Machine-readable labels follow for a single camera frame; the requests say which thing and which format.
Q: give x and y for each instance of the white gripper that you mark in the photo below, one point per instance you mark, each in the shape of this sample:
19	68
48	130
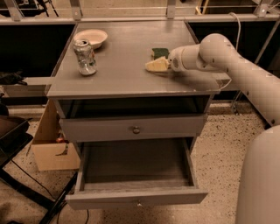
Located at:
176	60

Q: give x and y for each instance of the green and yellow sponge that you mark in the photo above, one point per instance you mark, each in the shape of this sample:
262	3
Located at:
159	52

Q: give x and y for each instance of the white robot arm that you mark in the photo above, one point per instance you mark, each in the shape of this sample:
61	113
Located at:
259	190

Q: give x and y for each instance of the round drawer knob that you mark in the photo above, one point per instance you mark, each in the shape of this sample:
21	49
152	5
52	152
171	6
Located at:
136	130

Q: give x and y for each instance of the grey drawer cabinet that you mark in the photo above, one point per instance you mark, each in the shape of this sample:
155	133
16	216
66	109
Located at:
121	86

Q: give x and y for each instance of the closed grey upper drawer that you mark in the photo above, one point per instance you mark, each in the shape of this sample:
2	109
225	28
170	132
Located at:
121	128

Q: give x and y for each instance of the open grey lower drawer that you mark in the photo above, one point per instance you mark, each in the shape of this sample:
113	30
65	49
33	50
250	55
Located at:
136	173

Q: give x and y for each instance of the white paper bowl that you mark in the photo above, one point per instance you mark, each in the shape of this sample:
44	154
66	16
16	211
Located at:
94	36

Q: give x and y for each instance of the crushed silver soda can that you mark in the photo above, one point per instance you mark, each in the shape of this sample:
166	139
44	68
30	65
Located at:
85	56

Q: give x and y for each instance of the cardboard box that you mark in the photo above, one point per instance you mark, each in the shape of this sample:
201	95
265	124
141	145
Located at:
51	150

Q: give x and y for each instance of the black chair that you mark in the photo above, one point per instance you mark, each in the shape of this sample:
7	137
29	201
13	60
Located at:
13	138

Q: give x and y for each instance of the grey metal rail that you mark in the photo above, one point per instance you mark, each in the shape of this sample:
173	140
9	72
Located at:
224	82

